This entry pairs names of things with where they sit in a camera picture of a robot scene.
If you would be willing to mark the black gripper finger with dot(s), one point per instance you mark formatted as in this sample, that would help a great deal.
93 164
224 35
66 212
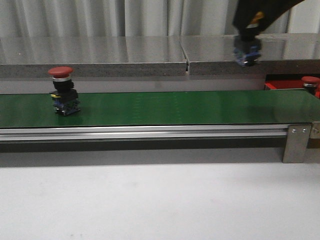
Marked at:
268 11
246 19

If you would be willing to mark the yellow push button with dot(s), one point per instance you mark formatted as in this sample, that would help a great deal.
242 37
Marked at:
246 45

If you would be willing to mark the red push button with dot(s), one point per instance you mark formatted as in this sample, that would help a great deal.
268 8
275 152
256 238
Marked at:
65 98

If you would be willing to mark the grey stone slab right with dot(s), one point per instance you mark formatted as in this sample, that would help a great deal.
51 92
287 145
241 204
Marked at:
281 54

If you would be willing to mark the grey stone slab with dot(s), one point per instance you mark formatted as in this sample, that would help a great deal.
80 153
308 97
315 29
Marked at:
281 54
98 56

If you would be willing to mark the red plastic tray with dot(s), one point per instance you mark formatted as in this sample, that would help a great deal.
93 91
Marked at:
287 84

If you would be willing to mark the green conveyor belt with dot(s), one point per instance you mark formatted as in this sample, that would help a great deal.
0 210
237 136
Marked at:
164 108

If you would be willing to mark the grey stone slab left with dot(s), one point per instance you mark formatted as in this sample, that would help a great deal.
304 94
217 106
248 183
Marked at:
98 56

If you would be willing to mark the grey curtain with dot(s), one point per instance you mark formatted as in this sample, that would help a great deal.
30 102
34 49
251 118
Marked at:
113 18

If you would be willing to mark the aluminium conveyor frame rail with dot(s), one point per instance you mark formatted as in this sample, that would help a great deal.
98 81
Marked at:
141 132

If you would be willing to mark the steel conveyor support bracket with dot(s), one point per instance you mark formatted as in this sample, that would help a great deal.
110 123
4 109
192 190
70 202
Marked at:
302 143

